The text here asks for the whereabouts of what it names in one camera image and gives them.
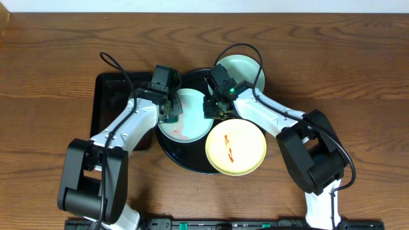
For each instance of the yellow plate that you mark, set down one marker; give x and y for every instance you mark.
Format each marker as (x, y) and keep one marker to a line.
(235, 147)

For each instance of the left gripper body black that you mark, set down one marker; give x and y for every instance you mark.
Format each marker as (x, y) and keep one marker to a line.
(172, 108)

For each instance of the light blue plate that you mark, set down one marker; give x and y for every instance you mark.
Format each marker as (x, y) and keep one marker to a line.
(191, 124)

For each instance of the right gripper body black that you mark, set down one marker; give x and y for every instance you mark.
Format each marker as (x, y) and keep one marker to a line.
(212, 108)

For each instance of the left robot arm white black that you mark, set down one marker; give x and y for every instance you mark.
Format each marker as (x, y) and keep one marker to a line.
(94, 182)

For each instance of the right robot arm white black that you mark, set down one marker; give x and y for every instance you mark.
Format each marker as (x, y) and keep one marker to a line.
(314, 156)

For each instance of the black rectangular tray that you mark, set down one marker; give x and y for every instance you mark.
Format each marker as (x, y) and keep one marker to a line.
(110, 98)

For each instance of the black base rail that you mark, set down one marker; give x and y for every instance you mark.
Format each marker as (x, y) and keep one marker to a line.
(168, 224)

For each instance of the green yellow sponge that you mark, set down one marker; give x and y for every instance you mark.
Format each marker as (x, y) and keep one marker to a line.
(172, 119)

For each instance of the pale green plate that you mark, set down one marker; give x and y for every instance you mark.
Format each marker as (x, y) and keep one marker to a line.
(240, 67)

